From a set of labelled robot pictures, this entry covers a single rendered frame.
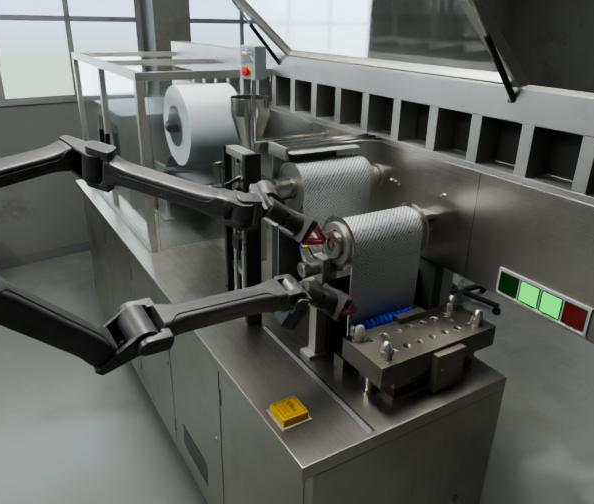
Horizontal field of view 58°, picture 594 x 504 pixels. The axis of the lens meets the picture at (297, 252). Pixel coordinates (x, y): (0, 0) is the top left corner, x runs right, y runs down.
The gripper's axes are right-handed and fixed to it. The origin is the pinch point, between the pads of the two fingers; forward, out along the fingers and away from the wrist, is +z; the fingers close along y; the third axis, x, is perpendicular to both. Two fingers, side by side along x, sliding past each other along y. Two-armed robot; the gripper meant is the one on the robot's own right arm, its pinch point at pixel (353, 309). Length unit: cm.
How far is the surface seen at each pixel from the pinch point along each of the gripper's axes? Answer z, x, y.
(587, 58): 475, 310, -302
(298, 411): -13.6, -25.3, 12.3
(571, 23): 454, 341, -330
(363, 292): 0.1, 5.3, 0.2
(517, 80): -1, 67, 14
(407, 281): 13.8, 12.6, 0.3
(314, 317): -3.3, -7.8, -8.6
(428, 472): 27.0, -29.8, 26.2
